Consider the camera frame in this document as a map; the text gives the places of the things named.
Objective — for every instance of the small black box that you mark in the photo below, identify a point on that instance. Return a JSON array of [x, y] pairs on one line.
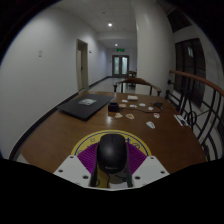
[[113, 106]]

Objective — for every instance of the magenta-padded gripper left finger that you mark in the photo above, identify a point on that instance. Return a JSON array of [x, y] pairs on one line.
[[71, 168]]

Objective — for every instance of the black railing with wooden handrail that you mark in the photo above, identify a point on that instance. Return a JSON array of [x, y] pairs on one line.
[[196, 79]]

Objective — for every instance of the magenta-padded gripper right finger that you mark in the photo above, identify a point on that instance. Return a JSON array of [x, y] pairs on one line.
[[150, 170]]

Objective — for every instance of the dark framed window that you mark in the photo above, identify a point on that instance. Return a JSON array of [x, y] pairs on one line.
[[190, 70]]

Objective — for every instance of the round ceiling light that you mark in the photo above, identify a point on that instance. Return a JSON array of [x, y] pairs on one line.
[[116, 44], [109, 24]]

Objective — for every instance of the green exit sign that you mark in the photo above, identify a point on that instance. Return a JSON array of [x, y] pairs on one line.
[[120, 50]]

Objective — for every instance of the small red-and-white sticker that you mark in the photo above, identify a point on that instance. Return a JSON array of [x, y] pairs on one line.
[[156, 115]]

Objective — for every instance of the small orange-edged sticker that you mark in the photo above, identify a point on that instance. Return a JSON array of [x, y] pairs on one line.
[[130, 116]]

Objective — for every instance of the round yellow cartoon mouse pad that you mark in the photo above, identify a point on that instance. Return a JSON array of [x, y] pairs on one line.
[[90, 137]]

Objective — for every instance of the wooden armchair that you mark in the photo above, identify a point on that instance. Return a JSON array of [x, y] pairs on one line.
[[136, 81]]

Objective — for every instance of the white notepad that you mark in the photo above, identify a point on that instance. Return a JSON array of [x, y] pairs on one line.
[[181, 120]]

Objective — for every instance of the small white sticker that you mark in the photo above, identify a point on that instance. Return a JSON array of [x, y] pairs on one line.
[[150, 108], [133, 106], [150, 124], [142, 104]]

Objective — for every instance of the glazed double door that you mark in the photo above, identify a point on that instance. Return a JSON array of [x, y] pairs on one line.
[[120, 65]]

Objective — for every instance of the black computer mouse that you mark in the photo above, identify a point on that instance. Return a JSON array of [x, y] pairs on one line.
[[112, 153]]

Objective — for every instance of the dark grey closed laptop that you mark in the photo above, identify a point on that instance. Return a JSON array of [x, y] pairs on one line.
[[85, 105]]

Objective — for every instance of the small white box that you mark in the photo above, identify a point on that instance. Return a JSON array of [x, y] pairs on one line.
[[132, 97]]

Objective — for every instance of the white wall switch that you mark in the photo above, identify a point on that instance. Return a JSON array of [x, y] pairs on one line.
[[40, 53]]

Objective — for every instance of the open side doorway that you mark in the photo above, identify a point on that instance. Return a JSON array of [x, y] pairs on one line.
[[83, 65]]

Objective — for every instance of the small beige sticker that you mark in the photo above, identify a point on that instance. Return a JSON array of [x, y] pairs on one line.
[[118, 115]]

